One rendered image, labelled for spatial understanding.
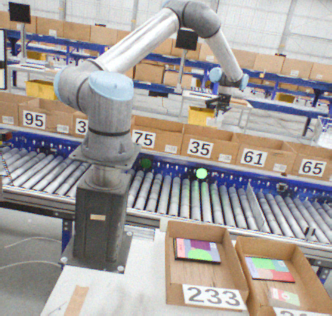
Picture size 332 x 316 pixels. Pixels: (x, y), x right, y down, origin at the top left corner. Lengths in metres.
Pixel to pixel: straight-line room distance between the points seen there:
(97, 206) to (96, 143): 0.24
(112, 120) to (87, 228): 0.44
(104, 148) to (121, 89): 0.21
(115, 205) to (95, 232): 0.14
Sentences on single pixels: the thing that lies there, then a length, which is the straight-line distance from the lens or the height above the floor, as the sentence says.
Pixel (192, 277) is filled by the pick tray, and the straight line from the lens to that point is 1.25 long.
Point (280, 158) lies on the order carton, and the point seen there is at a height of 0.99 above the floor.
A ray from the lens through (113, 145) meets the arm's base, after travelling 1.00.
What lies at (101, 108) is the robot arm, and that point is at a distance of 0.96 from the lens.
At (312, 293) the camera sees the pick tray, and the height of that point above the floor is 0.78.
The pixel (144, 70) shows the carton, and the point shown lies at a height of 1.01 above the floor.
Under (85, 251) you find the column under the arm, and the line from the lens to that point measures 1.24.
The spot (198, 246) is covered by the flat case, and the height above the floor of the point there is 0.78.
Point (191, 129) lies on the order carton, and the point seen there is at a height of 1.01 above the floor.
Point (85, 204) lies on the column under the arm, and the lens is 1.12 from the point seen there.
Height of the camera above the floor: 1.60
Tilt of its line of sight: 21 degrees down
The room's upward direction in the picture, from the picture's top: 9 degrees clockwise
